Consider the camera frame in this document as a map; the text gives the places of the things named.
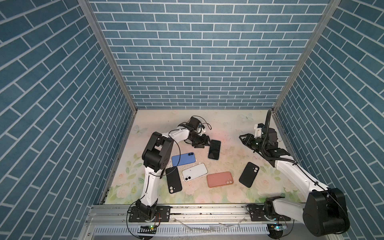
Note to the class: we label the white slotted cable duct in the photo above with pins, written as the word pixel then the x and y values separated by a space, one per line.
pixel 183 230

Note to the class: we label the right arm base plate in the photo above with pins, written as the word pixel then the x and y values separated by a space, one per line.
pixel 257 214

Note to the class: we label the pink phone case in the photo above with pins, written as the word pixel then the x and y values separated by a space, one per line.
pixel 219 179

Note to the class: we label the blue phone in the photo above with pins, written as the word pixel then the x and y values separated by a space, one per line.
pixel 183 159

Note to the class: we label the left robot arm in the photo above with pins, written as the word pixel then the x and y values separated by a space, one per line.
pixel 156 157

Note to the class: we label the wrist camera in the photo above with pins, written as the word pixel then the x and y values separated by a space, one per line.
pixel 258 130
pixel 195 125

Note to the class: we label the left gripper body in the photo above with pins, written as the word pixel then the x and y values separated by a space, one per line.
pixel 198 139

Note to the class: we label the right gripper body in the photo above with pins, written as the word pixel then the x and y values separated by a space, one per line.
pixel 257 145

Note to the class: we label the black phone case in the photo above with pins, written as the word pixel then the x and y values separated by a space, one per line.
pixel 173 180
pixel 249 174

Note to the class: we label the aluminium front rail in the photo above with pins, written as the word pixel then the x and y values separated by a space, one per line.
pixel 180 213

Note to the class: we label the white phone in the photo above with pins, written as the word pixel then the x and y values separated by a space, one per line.
pixel 194 172

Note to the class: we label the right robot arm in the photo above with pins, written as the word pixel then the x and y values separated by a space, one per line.
pixel 324 211

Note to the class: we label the black phone purple edge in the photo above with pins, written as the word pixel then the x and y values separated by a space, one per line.
pixel 214 151

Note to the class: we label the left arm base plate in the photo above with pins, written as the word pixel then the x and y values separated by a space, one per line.
pixel 139 215

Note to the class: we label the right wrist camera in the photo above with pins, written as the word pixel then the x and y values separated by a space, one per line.
pixel 258 130

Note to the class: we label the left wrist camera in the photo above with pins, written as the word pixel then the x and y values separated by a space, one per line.
pixel 195 125

